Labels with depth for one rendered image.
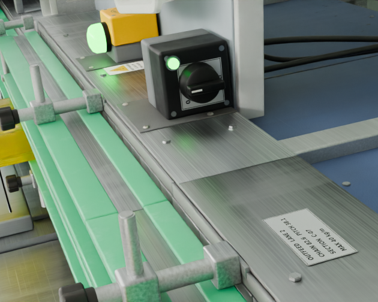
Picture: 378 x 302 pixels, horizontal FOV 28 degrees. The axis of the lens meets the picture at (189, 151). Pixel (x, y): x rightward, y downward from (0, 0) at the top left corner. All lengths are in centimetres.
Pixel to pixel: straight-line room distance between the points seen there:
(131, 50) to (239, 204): 52
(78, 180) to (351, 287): 35
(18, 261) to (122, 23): 44
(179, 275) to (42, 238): 79
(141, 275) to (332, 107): 44
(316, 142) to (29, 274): 62
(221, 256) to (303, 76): 52
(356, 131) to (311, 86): 21
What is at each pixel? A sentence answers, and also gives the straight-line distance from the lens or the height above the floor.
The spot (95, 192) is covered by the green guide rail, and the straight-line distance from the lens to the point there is 74.
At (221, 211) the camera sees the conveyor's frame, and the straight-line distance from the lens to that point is 63.
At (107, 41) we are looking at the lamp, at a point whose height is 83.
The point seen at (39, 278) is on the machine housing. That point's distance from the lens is 122.
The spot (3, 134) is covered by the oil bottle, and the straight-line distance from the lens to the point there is 130.
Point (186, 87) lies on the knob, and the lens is 81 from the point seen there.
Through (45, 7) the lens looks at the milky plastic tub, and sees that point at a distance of 175.
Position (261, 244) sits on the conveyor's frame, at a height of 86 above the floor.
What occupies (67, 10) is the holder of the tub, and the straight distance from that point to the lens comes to 159.
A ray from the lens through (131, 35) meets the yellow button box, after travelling 111.
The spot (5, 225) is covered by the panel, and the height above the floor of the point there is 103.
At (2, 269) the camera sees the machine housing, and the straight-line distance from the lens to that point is 127.
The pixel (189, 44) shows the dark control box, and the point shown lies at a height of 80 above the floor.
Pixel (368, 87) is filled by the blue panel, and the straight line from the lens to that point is 97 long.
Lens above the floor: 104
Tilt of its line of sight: 15 degrees down
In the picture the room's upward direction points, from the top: 103 degrees counter-clockwise
